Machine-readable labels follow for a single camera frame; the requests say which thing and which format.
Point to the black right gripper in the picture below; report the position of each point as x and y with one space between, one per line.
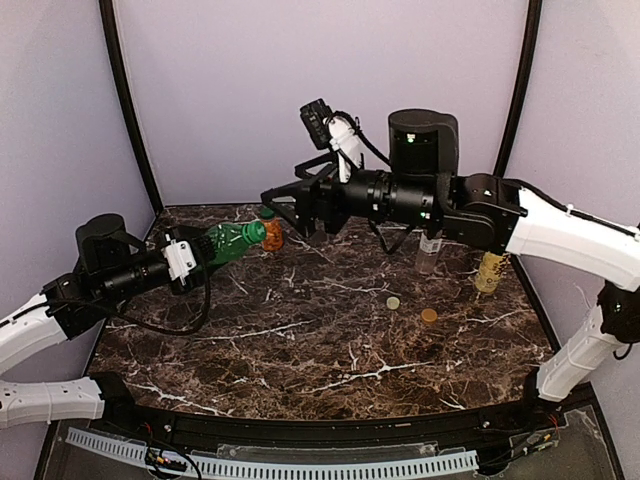
310 205

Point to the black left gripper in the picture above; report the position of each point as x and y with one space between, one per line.
198 257

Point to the green plastic bottle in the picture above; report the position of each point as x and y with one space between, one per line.
221 244

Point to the orange juice bottle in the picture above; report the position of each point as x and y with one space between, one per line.
274 239

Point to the brown coffee glass bottle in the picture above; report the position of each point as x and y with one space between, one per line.
428 253

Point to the cream white bottle cap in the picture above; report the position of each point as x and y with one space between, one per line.
393 303

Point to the gold brown bottle cap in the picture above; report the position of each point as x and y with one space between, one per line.
429 315

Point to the large yellow tea bottle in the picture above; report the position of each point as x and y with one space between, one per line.
490 271

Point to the green bottle cap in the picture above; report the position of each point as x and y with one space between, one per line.
254 232

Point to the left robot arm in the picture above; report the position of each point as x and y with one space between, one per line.
113 267

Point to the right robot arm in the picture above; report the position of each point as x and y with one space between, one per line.
420 188

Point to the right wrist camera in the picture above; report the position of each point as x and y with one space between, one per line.
336 131

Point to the black front rail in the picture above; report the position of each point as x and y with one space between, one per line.
480 427

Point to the left black frame post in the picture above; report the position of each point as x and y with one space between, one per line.
125 99

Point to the black frame post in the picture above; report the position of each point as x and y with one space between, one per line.
520 88
125 99

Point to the right black frame post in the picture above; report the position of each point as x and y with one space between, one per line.
520 88

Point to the white slotted cable duct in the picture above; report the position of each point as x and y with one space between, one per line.
244 462

